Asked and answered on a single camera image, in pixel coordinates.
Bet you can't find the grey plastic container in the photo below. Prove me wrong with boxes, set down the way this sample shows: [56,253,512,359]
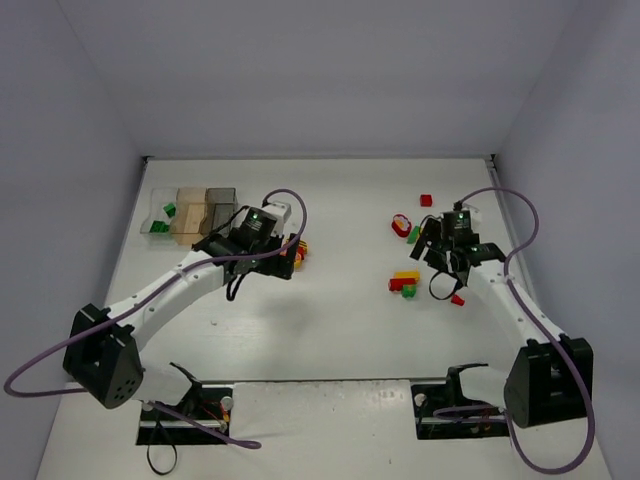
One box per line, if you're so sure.
[199,187,237,235]

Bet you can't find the small red lego brick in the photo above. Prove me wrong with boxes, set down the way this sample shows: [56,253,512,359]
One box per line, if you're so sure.
[420,194,433,207]

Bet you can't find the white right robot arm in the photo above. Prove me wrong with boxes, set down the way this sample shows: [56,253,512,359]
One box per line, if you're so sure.
[410,209,593,428]

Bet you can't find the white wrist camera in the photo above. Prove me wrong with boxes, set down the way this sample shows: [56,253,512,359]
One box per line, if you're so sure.
[262,201,292,224]
[462,204,482,230]

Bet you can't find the tan plastic container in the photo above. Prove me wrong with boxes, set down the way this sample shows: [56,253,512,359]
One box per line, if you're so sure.
[170,187,207,247]

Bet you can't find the green number two lego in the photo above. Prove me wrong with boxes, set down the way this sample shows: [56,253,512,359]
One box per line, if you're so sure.
[401,284,417,298]

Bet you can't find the small red lego piece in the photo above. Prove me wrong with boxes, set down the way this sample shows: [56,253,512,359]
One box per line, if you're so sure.
[451,294,465,306]

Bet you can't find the red long lego brick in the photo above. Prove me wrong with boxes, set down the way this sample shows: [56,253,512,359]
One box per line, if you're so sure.
[388,277,417,292]

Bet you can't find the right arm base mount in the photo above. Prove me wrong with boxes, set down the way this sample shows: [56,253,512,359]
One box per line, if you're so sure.
[410,363,509,440]

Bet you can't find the clear plastic container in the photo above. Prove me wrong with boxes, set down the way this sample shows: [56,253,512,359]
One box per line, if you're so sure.
[140,187,178,246]

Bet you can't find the red flower print lego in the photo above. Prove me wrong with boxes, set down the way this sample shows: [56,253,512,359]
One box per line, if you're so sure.
[391,213,412,238]

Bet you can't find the green slope lego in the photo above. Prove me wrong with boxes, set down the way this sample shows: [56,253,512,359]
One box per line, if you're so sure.
[406,226,422,245]

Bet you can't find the green lego in container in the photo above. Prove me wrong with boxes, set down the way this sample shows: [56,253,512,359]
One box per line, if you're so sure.
[149,220,170,234]

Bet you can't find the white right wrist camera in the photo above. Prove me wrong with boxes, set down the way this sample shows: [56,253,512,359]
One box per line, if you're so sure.
[462,204,482,230]

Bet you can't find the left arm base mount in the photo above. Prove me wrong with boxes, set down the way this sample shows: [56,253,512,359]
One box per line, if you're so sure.
[136,384,234,446]

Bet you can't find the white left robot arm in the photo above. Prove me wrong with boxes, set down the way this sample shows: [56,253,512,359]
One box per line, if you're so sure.
[63,201,298,409]

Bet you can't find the small green lego brick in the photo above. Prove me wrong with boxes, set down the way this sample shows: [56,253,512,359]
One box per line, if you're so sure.
[162,203,177,219]

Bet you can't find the yellow long lego brick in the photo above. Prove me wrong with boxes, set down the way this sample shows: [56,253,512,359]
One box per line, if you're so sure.
[393,270,421,283]

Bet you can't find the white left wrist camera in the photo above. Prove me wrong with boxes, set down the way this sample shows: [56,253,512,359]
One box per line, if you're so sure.
[262,201,292,224]

